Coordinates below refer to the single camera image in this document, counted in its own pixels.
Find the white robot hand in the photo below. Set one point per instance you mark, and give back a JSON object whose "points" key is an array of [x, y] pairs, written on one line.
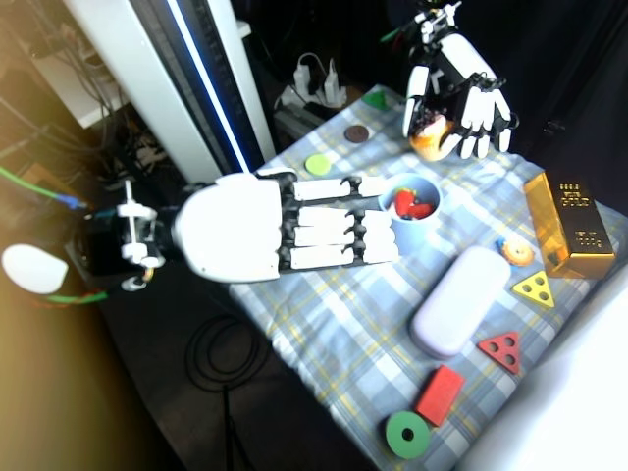
{"points": [[461, 59], [230, 230]]}

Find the blueberry toy cupcake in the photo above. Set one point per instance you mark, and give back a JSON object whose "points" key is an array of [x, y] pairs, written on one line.
{"points": [[429, 137]]}

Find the strawberry toy cupcake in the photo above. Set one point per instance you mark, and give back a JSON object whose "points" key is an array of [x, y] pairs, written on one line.
{"points": [[404, 203]]}

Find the blue cup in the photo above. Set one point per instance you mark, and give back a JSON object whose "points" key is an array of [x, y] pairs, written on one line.
{"points": [[417, 235]]}

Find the green triangle block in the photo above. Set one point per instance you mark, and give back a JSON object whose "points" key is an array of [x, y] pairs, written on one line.
{"points": [[377, 100]]}

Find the green sandwich cookie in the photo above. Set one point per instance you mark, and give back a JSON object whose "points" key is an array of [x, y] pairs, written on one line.
{"points": [[318, 164]]}

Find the brown sandwich cookie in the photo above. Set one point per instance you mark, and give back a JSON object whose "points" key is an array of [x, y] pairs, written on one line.
{"points": [[356, 133]]}

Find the power strip with white plugs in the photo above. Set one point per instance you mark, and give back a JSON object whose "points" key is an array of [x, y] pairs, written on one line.
{"points": [[329, 86]]}

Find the blue plaid cloth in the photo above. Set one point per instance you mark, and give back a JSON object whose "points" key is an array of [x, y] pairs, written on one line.
{"points": [[343, 333]]}

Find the white column with blue stripe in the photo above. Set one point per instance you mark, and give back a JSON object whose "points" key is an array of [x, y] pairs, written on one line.
{"points": [[147, 88]]}

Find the toy gold bar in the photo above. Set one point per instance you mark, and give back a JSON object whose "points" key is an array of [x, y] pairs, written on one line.
{"points": [[579, 216]]}

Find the small orange toy tart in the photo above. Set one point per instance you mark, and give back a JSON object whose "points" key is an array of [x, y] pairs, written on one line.
{"points": [[519, 254]]}

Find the white shelf board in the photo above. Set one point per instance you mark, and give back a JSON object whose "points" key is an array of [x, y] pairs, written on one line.
{"points": [[64, 83]]}

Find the lilac glasses case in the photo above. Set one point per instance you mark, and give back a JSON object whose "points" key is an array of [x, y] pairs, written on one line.
{"points": [[458, 304]]}

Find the yellow triangle block with holes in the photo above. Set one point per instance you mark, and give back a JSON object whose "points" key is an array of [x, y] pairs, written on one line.
{"points": [[532, 294]]}

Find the red rectangular block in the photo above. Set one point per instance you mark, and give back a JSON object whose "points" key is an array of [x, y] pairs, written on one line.
{"points": [[439, 395]]}

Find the red triangle block with holes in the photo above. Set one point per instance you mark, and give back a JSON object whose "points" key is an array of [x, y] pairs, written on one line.
{"points": [[503, 355]]}

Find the white blurred foreground surface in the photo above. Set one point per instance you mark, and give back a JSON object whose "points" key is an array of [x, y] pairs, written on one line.
{"points": [[564, 402]]}

